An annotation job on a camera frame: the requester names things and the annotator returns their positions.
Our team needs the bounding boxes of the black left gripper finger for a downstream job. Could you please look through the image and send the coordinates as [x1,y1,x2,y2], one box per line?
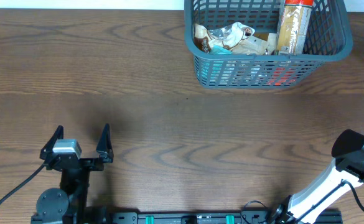
[39,125,63,159]
[96,123,113,157]

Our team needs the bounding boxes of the dark grey plastic basket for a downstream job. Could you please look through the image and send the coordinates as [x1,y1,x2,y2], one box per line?
[184,0,353,89]

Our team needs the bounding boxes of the beige cookie bag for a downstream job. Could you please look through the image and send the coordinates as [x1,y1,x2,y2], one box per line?
[194,22,256,54]
[231,36,269,55]
[254,33,278,55]

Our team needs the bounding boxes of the light blue snack packet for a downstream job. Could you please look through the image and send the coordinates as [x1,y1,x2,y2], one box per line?
[200,45,233,85]

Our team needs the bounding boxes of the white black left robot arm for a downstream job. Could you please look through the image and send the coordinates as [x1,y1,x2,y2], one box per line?
[31,124,114,223]

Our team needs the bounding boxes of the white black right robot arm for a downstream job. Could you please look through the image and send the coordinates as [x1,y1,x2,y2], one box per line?
[265,129,364,223]

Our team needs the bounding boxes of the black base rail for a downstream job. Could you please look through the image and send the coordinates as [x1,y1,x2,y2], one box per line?
[30,200,344,224]

